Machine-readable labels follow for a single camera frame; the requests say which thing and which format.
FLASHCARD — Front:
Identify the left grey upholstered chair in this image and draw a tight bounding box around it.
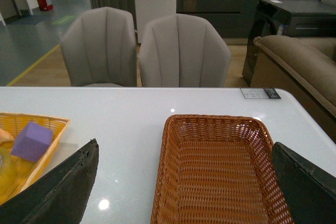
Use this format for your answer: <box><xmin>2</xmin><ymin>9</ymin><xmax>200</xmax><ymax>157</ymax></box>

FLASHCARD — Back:
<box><xmin>60</xmin><ymin>7</ymin><xmax>137</xmax><ymax>87</ymax></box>

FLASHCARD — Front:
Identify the purple foam cube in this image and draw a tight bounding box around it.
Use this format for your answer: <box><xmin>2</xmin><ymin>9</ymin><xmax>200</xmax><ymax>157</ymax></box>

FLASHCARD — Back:
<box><xmin>10</xmin><ymin>121</ymin><xmax>53</xmax><ymax>163</ymax></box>

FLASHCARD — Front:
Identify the yellow wicker basket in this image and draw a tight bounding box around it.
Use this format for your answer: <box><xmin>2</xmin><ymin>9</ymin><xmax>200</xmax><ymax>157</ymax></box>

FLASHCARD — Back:
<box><xmin>1</xmin><ymin>112</ymin><xmax>70</xmax><ymax>204</ymax></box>

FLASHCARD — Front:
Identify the right grey upholstered chair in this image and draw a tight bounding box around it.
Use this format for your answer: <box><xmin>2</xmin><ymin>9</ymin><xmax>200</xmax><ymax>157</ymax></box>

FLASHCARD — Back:
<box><xmin>138</xmin><ymin>14</ymin><xmax>232</xmax><ymax>88</ymax></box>

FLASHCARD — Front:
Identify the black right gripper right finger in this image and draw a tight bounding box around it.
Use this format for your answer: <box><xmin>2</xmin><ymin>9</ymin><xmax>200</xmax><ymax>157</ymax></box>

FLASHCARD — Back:
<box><xmin>271</xmin><ymin>142</ymin><xmax>335</xmax><ymax>223</ymax></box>

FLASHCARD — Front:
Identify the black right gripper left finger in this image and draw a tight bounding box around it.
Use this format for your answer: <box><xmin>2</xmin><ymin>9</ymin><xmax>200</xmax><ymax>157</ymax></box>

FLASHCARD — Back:
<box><xmin>1</xmin><ymin>139</ymin><xmax>99</xmax><ymax>223</ymax></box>

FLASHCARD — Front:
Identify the brown wicker basket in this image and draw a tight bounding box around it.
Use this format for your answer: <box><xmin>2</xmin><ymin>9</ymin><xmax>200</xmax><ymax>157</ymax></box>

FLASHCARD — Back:
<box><xmin>151</xmin><ymin>114</ymin><xmax>293</xmax><ymax>223</ymax></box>

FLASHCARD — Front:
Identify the brown sofa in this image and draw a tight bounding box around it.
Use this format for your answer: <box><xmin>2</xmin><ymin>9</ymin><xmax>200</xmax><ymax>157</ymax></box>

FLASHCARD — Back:
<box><xmin>250</xmin><ymin>35</ymin><xmax>335</xmax><ymax>140</ymax></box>

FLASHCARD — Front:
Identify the bread roll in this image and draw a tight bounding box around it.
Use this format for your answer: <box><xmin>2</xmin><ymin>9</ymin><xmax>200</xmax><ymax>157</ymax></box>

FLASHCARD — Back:
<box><xmin>0</xmin><ymin>129</ymin><xmax>14</xmax><ymax>144</ymax></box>

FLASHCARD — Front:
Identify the black washing machine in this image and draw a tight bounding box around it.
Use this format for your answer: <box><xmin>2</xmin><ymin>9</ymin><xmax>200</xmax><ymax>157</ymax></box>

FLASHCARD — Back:
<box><xmin>242</xmin><ymin>0</ymin><xmax>335</xmax><ymax>85</ymax></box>

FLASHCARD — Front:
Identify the table label sticker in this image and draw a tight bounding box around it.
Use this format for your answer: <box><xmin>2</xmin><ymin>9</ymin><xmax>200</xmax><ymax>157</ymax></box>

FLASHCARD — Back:
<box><xmin>240</xmin><ymin>88</ymin><xmax>281</xmax><ymax>99</ymax></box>

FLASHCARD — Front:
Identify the yellow clear tape roll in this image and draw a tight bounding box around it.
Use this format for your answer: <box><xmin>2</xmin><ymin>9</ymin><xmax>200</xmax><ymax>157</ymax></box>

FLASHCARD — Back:
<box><xmin>1</xmin><ymin>147</ymin><xmax>18</xmax><ymax>197</ymax></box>

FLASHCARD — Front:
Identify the grey upholstered chair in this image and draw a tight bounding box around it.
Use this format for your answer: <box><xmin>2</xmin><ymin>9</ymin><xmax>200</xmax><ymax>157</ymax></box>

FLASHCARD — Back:
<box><xmin>138</xmin><ymin>14</ymin><xmax>232</xmax><ymax>88</ymax></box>
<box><xmin>60</xmin><ymin>7</ymin><xmax>137</xmax><ymax>87</ymax></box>

